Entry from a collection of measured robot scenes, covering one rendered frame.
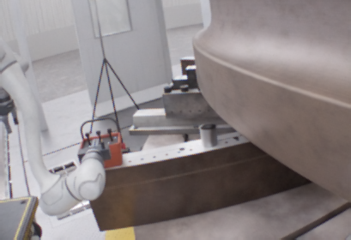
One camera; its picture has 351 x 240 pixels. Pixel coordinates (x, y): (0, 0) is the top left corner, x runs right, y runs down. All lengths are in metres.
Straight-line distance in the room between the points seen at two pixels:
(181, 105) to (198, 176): 1.02
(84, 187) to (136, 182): 0.53
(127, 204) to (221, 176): 0.50
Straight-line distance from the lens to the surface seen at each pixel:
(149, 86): 4.64
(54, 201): 1.09
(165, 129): 2.57
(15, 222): 2.00
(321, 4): 0.93
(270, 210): 1.65
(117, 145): 1.39
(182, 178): 1.50
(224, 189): 1.60
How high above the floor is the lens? 1.38
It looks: 21 degrees down
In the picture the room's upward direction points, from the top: 9 degrees counter-clockwise
